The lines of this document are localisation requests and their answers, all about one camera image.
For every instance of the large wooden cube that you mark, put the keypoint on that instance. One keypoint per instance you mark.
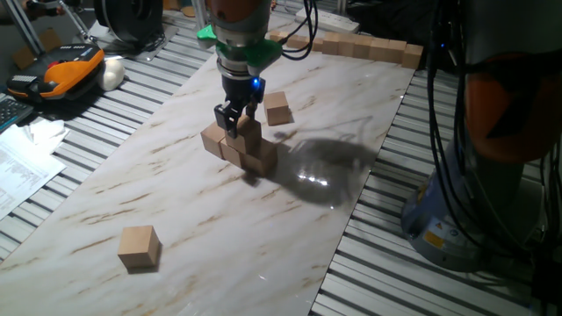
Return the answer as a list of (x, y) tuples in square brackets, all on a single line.
[(346, 45), (330, 44), (230, 154), (138, 246), (276, 109), (212, 139), (362, 48), (378, 50), (395, 52), (247, 137), (412, 57), (263, 161)]

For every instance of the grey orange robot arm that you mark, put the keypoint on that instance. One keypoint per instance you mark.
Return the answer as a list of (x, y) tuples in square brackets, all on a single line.
[(496, 114)]

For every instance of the marble pattern board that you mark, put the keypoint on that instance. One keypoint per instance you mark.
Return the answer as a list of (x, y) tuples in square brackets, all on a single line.
[(263, 228)]

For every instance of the small wooden cube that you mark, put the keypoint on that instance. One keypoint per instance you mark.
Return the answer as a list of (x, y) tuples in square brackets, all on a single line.
[(284, 37), (274, 35), (310, 45), (292, 40), (319, 45), (301, 42)]

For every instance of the slanted aluminium frame beam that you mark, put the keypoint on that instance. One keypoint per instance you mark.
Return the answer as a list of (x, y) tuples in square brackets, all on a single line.
[(24, 26)]

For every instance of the grey metal base plate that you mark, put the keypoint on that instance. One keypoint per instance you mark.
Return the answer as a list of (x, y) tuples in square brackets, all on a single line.
[(149, 50)]

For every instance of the black bag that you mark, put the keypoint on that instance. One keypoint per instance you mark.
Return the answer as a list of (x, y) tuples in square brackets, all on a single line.
[(386, 17)]

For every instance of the white power strip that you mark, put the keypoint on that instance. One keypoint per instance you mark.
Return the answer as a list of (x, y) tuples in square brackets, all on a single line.
[(338, 22)]

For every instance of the printed paper sheets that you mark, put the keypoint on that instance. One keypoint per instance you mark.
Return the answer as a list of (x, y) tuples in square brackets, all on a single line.
[(22, 171)]

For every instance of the orange black teach pendant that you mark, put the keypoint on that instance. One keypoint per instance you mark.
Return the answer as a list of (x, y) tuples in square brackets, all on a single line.
[(66, 72)]

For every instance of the brown cardboard piece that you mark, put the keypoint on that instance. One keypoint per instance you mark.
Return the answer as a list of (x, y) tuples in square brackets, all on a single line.
[(49, 39), (22, 57)]

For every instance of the black round spool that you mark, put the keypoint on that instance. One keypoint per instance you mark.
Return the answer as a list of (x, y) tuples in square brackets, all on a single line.
[(131, 19)]

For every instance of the thin metal rod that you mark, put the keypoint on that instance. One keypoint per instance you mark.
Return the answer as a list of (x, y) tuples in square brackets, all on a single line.
[(74, 19)]

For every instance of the crumpled white tissue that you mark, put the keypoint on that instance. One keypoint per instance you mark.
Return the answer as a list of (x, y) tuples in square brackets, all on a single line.
[(46, 134)]

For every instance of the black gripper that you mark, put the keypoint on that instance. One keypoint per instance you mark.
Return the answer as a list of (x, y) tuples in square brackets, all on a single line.
[(239, 90)]

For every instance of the aluminium frame post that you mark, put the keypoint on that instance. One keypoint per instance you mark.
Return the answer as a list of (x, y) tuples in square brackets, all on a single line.
[(198, 13)]

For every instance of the black keyboard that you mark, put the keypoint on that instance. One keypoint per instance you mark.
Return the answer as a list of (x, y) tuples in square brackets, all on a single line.
[(11, 112)]

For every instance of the round cardboard cup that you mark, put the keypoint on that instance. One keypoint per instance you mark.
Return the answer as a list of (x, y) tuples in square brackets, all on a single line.
[(189, 11), (171, 4)]

